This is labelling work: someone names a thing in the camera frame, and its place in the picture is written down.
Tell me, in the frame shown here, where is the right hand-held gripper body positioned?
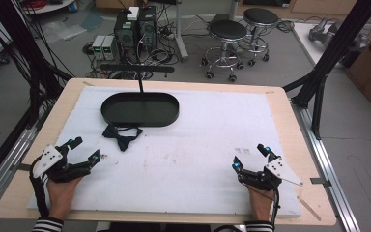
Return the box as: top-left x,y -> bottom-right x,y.
238,156 -> 304,191

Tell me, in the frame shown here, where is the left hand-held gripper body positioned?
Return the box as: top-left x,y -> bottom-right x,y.
32,145 -> 93,184

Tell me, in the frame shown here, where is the dark navy bow tie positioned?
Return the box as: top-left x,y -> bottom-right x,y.
101,123 -> 144,153

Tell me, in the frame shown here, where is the black oval tray with T-bar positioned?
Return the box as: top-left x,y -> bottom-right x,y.
100,63 -> 181,128

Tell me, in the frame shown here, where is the person's right hand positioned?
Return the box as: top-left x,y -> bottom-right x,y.
247,186 -> 276,223

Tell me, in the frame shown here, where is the person's left hand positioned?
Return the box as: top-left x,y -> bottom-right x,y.
46,175 -> 84,222

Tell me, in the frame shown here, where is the black tape strip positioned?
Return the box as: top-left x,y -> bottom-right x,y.
309,176 -> 333,189
12,162 -> 33,172

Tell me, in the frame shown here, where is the thin wooden stick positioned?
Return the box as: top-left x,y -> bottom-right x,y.
296,195 -> 323,222

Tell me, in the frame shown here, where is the white foam mat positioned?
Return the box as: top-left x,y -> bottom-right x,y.
27,85 -> 302,218

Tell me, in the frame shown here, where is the grey bench power supply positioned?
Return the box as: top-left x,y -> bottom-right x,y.
91,34 -> 107,61
101,35 -> 119,62

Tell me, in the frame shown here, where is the clear plastic sheet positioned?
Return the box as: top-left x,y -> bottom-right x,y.
40,9 -> 105,44

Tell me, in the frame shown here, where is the black computer tower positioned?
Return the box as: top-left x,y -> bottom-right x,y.
137,5 -> 158,53
113,11 -> 140,54

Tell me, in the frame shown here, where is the black round stool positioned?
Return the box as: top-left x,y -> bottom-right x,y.
238,7 -> 280,68
200,19 -> 249,83

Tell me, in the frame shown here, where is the round white table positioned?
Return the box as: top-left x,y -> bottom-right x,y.
21,0 -> 77,15

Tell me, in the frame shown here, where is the grey table leg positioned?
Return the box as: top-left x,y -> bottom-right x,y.
173,0 -> 190,63

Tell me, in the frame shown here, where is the white small box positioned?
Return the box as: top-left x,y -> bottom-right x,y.
126,6 -> 140,21

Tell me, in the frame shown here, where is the thin black cable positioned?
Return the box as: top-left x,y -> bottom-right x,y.
212,179 -> 281,232

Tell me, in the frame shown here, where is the aluminium rail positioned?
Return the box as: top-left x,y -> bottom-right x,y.
0,124 -> 47,218
290,99 -> 362,232

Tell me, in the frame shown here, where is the bundle of black hanging cables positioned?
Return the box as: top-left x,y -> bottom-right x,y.
0,0 -> 75,130

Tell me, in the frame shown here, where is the black metal frame stand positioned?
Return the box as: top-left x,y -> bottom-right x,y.
0,0 -> 75,191
282,0 -> 371,141

